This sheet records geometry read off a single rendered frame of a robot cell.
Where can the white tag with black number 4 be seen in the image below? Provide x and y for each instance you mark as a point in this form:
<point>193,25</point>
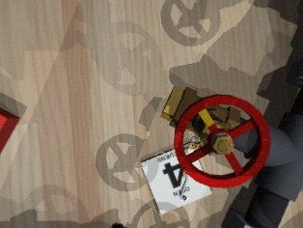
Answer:
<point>169,182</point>

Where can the red flat block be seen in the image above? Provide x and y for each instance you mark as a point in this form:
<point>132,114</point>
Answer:
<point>8,122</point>

